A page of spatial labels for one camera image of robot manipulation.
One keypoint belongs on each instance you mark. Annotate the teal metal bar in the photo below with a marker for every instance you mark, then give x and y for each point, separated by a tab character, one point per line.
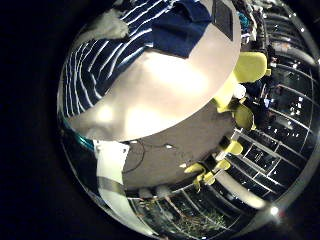
83	141

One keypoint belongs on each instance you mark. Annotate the black flat mat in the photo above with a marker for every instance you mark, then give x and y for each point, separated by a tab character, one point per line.
223	18

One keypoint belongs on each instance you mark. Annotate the yellow chair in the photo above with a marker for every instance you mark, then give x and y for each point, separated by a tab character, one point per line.
222	165
250	66
195	167
235	147
243	116
226	96

